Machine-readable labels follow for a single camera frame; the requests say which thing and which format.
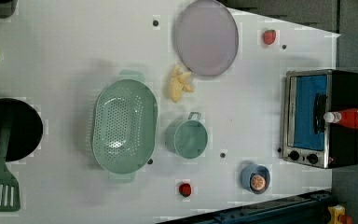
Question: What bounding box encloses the small red toy fruit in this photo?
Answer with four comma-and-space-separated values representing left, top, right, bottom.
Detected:
179, 183, 192, 197

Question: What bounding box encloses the orange fruit in bowl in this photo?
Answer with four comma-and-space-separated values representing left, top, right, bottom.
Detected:
251, 175, 267, 191

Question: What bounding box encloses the grey oval plate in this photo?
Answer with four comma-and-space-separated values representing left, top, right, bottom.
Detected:
174, 0, 239, 76

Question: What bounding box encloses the green perforated colander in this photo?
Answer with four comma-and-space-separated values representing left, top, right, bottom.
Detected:
91, 70, 158, 184

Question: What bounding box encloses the green cup with handle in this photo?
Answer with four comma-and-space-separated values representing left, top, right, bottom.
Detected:
165, 112, 208, 160

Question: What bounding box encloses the red ketchup bottle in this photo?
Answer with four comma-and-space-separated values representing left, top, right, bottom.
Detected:
324, 108, 358, 129

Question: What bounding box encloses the green slotted spatula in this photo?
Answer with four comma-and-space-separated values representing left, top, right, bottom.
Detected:
0, 126, 21, 212

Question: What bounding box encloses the blue bowl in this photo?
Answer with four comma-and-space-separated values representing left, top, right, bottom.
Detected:
241, 164, 270, 194

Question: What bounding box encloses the red strawberry toy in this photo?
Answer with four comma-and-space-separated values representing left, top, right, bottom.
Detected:
263, 30, 277, 45

